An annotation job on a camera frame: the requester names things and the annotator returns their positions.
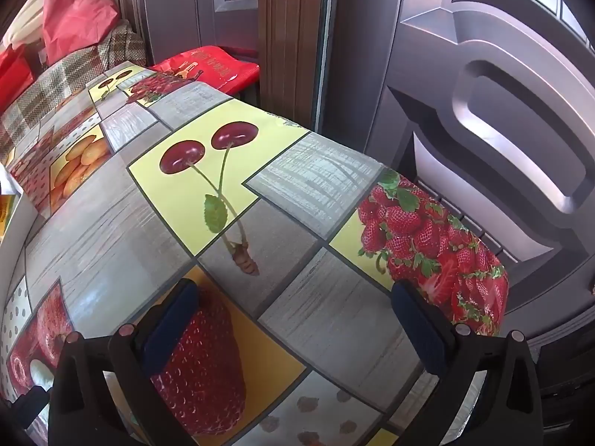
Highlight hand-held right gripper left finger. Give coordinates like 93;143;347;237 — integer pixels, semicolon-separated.
46;278;205;446

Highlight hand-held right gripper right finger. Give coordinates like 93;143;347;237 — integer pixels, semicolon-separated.
389;280;544;446

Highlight white cardboard tray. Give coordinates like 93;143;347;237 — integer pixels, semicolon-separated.
0;167;24;247

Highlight fruit print tablecloth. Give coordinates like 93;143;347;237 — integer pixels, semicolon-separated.
0;65;509;446

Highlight brown metal door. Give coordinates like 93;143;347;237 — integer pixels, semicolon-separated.
116;0;261;68
321;0;595;446

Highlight plaid blanket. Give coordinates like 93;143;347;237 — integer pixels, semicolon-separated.
0;28;147;163

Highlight flat red printed bag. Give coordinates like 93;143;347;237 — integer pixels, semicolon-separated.
151;45;260;98

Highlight red tote bag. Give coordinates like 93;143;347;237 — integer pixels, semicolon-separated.
0;44;35;112

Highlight crumpled red fabric bag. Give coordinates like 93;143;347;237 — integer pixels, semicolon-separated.
43;0;120;63

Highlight white foam rolls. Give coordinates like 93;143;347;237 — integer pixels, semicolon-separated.
0;0;47;42

